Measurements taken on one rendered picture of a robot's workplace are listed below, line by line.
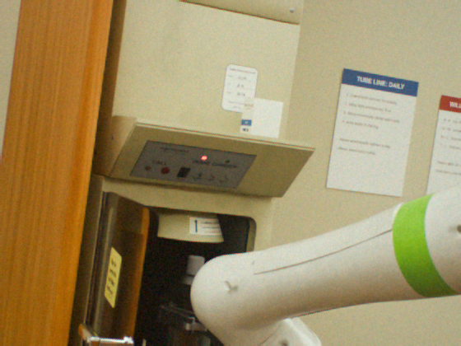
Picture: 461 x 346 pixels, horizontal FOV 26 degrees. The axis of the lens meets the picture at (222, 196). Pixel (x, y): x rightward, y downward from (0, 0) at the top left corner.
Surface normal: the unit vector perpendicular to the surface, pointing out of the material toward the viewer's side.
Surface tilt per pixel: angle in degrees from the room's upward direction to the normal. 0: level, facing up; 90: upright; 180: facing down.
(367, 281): 120
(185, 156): 135
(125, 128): 90
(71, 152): 90
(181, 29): 90
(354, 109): 90
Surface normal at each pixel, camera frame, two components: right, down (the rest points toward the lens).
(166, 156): 0.19, 0.77
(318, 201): 0.41, 0.11
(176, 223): 0.04, -0.35
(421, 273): -0.56, 0.50
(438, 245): -0.71, 0.11
